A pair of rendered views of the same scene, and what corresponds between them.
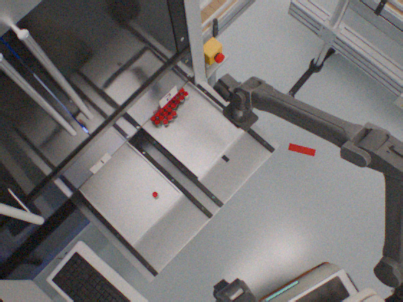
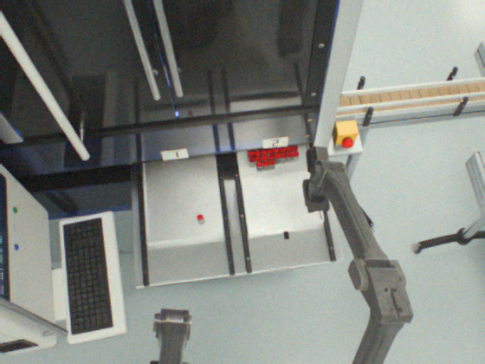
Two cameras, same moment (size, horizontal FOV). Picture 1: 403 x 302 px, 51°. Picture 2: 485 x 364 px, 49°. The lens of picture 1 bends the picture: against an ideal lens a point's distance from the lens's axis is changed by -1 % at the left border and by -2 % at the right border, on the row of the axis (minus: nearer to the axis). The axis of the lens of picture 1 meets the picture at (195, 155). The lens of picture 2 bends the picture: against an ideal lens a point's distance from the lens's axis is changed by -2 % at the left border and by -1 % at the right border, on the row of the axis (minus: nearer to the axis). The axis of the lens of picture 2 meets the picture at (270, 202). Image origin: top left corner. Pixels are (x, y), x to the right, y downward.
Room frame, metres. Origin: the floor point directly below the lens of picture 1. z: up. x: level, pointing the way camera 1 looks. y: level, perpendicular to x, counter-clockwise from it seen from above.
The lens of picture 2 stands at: (-0.16, -0.31, 2.60)
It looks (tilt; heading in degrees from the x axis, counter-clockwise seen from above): 67 degrees down; 24
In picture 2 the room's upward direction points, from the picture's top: 2 degrees clockwise
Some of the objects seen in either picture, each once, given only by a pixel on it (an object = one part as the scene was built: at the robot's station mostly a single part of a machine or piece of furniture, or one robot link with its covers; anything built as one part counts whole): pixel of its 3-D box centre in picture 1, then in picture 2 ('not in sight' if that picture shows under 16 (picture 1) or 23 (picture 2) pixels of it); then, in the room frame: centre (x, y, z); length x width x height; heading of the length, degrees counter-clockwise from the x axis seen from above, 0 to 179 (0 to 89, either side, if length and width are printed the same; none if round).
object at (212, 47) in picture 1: (210, 50); (345, 131); (0.82, -0.14, 0.99); 0.08 x 0.07 x 0.07; 35
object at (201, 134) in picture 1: (188, 124); (278, 182); (0.57, 0.00, 0.90); 0.34 x 0.26 x 0.04; 35
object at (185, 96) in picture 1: (172, 109); (274, 159); (0.65, 0.05, 0.90); 0.18 x 0.02 x 0.05; 125
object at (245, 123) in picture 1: (240, 111); (317, 191); (0.47, -0.17, 1.20); 0.10 x 0.07 x 0.07; 34
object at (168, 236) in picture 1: (171, 169); (232, 209); (0.42, 0.10, 0.87); 0.70 x 0.48 x 0.02; 125
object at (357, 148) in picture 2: (206, 57); (341, 138); (0.86, -0.12, 0.87); 0.14 x 0.13 x 0.02; 35
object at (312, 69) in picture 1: (314, 68); (461, 239); (1.07, -0.82, 0.07); 0.50 x 0.08 x 0.14; 125
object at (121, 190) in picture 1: (125, 187); (182, 193); (0.38, 0.28, 0.90); 0.34 x 0.26 x 0.04; 35
